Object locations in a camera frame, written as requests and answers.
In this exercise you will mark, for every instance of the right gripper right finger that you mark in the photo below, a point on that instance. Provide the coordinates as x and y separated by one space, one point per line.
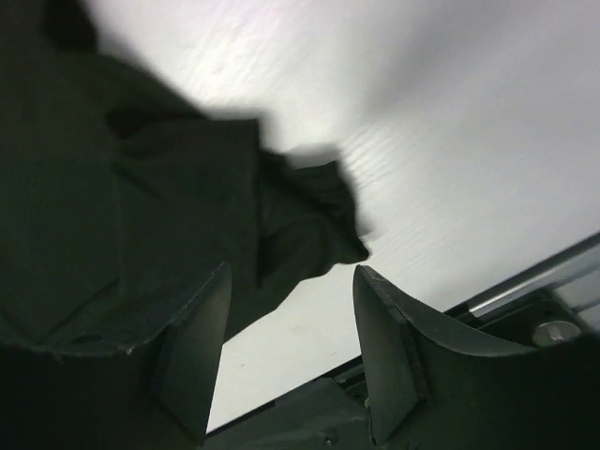
434 382

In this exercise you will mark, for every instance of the aluminium rail frame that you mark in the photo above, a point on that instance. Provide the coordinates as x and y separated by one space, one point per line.
569 275

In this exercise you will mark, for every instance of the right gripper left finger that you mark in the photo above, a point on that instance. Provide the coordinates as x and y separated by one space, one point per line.
145 380

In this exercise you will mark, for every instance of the black t shirt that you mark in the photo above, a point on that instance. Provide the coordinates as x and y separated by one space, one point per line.
118 197

